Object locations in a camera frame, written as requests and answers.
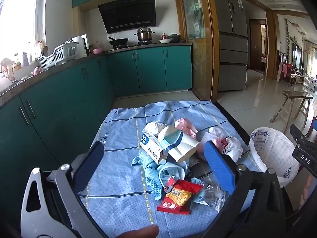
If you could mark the teal lower cabinets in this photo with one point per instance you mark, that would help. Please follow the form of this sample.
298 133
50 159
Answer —
74 91

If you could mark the white blue cardboard box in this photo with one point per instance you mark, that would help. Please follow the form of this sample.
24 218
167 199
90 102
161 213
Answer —
151 148

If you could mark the crumpled white tissue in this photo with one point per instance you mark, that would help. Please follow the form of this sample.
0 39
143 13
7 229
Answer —
153 127

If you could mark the white fence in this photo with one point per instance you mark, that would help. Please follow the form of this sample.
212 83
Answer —
309 83

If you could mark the white kitchen appliance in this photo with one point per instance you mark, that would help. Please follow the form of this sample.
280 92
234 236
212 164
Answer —
83 42

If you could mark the clear plastic wrapper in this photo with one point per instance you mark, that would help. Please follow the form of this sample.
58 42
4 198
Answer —
210 197

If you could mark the red snack packet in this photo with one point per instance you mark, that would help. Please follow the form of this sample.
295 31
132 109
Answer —
178 195

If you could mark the white blue paper cup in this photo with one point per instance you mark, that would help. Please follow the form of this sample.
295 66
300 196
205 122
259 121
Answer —
173 141

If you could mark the green vine wall garland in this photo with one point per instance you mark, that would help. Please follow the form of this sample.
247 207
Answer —
288 42

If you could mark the grey refrigerator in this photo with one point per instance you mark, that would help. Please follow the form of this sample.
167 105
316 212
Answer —
232 54

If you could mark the person's right forearm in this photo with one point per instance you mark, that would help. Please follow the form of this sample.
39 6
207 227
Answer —
307 187

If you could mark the white bin with plastic bag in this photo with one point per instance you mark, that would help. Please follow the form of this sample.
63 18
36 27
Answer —
272 151

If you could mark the black wok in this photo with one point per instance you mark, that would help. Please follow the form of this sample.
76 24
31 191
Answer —
118 41

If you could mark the white dish rack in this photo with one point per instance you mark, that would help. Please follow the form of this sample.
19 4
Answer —
59 54

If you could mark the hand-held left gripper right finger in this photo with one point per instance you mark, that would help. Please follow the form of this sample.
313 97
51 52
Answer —
219 166

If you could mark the dark thermos bottle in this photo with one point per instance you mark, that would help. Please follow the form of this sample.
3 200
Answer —
24 59

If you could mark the light blue face mask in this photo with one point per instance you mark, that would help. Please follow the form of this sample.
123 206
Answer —
171 171

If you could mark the pink bowl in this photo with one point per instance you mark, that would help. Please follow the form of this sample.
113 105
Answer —
97 51

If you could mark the person's left hand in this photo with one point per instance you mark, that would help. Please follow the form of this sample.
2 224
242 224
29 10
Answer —
141 232

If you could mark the black range hood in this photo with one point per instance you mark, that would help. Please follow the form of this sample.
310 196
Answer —
128 14

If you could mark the wooden dining chair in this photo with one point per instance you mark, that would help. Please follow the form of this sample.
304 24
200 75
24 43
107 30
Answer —
293 74

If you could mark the white bowl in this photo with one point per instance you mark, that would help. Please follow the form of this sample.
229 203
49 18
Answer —
164 41

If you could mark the white plastic bag red print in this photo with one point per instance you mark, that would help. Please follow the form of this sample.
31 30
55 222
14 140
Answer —
232 148

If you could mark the brown interior door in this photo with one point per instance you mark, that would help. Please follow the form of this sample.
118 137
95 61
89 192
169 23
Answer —
257 47

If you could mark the wooden stool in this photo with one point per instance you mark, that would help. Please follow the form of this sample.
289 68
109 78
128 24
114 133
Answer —
294 95

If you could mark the wooden framed glass door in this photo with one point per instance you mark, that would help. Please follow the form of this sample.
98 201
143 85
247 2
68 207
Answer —
198 54

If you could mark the kitchen window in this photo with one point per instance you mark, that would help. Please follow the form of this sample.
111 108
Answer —
17 24

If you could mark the pink cloth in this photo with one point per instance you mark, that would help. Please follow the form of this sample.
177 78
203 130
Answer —
7 68

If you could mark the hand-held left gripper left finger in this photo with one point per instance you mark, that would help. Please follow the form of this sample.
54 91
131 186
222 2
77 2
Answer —
89 163

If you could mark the steel cooking pot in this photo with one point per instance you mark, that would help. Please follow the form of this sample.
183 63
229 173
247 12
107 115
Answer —
144 35

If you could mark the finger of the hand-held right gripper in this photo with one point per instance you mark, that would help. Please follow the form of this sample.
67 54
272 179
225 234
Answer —
298 133

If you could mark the black lidded pot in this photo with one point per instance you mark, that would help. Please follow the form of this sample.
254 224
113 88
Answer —
174 38

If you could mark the dark kitchen countertop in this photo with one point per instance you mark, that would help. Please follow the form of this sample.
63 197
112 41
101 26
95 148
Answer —
49 73

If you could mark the blue checked tablecloth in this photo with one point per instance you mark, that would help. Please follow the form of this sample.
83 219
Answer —
118 133

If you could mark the blue knitted cloth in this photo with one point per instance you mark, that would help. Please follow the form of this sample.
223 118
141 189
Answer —
151 176

